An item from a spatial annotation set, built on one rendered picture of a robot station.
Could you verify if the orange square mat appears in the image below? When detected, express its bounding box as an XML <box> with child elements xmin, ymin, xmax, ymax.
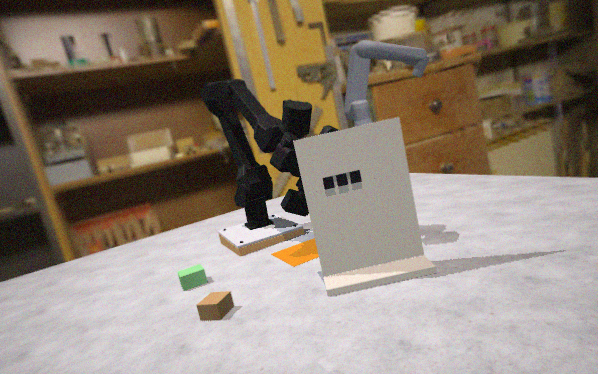
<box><xmin>271</xmin><ymin>238</ymin><xmax>319</xmax><ymax>266</ymax></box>

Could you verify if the green rectangular block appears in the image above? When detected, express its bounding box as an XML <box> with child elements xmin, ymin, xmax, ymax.
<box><xmin>178</xmin><ymin>264</ymin><xmax>207</xmax><ymax>291</ymax></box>

